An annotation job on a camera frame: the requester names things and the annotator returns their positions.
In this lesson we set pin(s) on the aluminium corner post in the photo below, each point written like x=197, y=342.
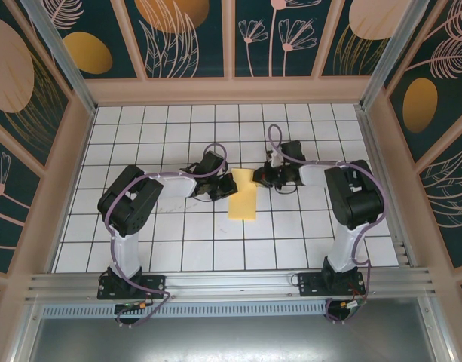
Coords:
x=56, y=49
x=398, y=49

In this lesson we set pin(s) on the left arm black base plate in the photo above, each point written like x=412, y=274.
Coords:
x=155, y=283

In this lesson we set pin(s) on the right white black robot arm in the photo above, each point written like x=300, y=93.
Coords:
x=358, y=200

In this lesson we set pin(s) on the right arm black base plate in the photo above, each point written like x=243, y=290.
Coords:
x=309, y=284

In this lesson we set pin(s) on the yellow cloth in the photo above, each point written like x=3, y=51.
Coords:
x=242, y=203

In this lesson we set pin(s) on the aluminium side rail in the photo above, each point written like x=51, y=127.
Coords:
x=375, y=151

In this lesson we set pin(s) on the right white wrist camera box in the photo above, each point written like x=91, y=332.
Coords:
x=274, y=160

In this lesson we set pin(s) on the long aluminium mounting rail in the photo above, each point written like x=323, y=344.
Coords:
x=230, y=284

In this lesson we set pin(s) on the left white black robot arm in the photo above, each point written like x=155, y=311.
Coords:
x=129, y=200

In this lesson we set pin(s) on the grey metal sheet panel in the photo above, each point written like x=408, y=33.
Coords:
x=230, y=339

